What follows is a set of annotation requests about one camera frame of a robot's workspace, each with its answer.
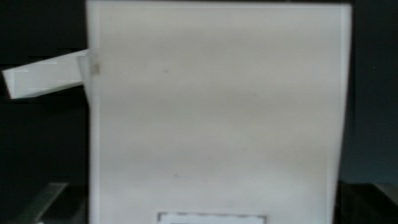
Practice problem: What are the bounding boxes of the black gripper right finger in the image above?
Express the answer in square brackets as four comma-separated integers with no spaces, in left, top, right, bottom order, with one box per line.
[334,182,398,224]

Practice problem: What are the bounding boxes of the small white tagged box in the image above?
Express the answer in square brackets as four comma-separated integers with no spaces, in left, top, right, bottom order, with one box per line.
[87,0,352,224]

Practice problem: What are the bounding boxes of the white U-shaped fence frame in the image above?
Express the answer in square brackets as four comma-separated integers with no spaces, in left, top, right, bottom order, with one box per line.
[2,50,87,99]

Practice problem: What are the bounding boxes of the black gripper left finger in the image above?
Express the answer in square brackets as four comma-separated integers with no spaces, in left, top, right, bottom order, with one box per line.
[23,182,87,224]

